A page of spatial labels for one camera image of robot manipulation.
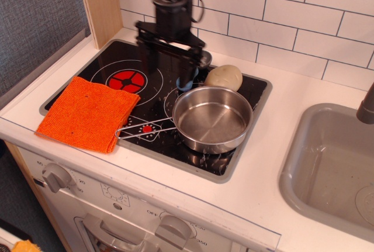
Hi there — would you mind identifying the grey left oven knob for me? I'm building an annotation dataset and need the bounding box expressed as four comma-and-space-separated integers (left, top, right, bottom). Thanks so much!
42, 163, 72, 193

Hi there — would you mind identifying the grey sink basin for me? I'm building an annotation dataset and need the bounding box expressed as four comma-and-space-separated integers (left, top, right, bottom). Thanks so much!
279, 103, 373, 242

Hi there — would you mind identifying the black toy stove top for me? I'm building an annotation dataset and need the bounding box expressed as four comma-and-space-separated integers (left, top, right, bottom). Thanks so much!
39, 39, 273, 184

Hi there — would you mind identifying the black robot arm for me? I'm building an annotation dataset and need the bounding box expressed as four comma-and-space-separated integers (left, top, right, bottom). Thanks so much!
136, 0, 205, 91

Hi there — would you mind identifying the grey oven knob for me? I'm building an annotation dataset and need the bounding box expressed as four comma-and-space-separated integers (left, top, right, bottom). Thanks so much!
155, 215, 192, 250
42, 163, 72, 193

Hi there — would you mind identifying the grey right oven knob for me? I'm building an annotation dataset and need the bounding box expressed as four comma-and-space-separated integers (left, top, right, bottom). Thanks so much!
155, 215, 192, 250

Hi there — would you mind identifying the orange towel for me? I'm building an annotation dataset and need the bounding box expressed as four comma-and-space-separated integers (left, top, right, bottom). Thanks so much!
36, 77, 140, 154

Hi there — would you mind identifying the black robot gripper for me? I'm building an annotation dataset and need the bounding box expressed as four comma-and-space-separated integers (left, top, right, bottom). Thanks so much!
136, 0, 205, 85

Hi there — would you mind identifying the beige toy potato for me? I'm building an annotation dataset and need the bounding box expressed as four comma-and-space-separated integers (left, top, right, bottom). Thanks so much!
205, 64, 243, 91

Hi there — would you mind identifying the steel pan with wire handle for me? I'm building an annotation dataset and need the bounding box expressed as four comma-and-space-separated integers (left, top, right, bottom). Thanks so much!
115, 86, 254, 154

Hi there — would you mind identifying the blue handled grey spoon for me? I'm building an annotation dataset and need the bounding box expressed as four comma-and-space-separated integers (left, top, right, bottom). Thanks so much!
176, 50, 213, 92

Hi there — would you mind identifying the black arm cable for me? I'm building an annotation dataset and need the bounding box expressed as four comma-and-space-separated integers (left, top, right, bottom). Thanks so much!
186, 0, 205, 23

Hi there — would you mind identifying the orange cloth at corner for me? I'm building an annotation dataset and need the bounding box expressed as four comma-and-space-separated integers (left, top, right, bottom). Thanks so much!
11, 240, 41, 252

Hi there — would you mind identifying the wooden side post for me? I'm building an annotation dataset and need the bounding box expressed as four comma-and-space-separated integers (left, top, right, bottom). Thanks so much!
83, 0, 123, 49

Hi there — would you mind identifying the oven door with handle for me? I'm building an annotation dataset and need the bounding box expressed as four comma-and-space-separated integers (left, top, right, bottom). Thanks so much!
72, 212, 234, 252

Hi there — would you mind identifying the grey faucet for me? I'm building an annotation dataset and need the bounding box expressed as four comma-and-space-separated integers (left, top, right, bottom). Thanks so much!
356, 83, 374, 125

